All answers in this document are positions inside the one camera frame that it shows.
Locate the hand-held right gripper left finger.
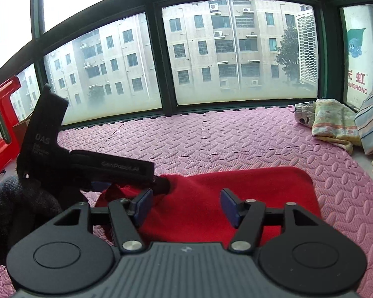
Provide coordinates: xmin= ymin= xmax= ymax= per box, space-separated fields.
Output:
xmin=53 ymin=188 xmax=154 ymax=253

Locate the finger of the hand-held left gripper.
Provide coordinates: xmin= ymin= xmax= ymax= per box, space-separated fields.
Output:
xmin=70 ymin=150 xmax=171 ymax=195

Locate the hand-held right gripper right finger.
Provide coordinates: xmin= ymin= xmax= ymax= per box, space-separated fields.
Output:
xmin=221 ymin=188 xmax=319 ymax=253

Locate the red sweater with gold print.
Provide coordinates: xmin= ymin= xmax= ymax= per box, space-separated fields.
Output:
xmin=95 ymin=166 xmax=322 ymax=249

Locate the person's left hand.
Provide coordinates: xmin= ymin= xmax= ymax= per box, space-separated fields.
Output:
xmin=0 ymin=176 xmax=63 ymax=239

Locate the brown cardboard box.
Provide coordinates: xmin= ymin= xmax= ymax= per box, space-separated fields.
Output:
xmin=12 ymin=116 xmax=35 ymax=152

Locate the red plastic chair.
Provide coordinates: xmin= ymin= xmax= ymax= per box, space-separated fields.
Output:
xmin=0 ymin=76 xmax=23 ymax=177

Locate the pink foam floor mat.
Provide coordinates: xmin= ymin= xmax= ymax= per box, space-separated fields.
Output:
xmin=0 ymin=104 xmax=373 ymax=298

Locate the grey spotted white cloth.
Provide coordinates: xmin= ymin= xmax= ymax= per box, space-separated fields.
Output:
xmin=294 ymin=101 xmax=318 ymax=127

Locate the green framed window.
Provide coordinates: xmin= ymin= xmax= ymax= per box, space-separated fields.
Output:
xmin=0 ymin=0 xmax=373 ymax=128

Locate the yellow patterned folded cloth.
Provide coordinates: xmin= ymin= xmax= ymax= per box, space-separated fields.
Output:
xmin=312 ymin=98 xmax=363 ymax=155

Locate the striped blue grey cloth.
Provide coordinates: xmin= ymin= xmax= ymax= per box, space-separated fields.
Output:
xmin=354 ymin=82 xmax=373 ymax=156

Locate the white louvred outdoor unit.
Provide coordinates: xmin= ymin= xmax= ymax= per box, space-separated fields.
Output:
xmin=295 ymin=9 xmax=319 ymax=85

